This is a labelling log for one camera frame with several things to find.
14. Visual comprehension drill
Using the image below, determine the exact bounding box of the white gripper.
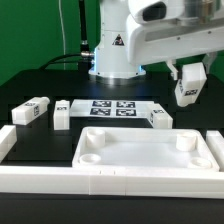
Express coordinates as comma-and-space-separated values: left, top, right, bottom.
126, 0, 224, 80

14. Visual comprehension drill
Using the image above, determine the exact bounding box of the white desk top tray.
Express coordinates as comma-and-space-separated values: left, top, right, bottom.
72, 127, 220, 172

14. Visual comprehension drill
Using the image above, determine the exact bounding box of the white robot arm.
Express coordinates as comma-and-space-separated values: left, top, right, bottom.
89, 0, 224, 80

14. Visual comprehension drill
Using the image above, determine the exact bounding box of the white marker board with tags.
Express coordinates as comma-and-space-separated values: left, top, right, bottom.
70, 99, 154, 118

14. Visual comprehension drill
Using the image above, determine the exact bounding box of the black cable with connector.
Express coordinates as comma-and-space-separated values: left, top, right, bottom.
39, 0, 96, 71

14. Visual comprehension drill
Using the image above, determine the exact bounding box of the white thin cable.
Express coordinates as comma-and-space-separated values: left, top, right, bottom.
58, 0, 67, 70

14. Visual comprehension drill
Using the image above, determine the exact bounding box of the white U-shaped fence frame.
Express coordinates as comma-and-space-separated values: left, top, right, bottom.
0, 128, 224, 199

